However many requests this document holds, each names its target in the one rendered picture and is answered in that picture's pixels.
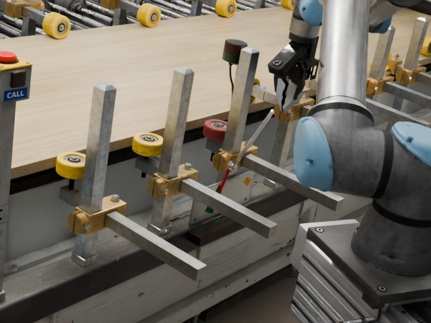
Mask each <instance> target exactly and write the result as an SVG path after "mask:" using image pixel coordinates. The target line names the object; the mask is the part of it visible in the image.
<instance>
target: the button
mask: <svg viewBox="0 0 431 323"><path fill-rule="evenodd" d="M16 60H17V55H16V54H15V53H12V52H8V51H0V62H5V63H12V62H14V61H16Z"/></svg>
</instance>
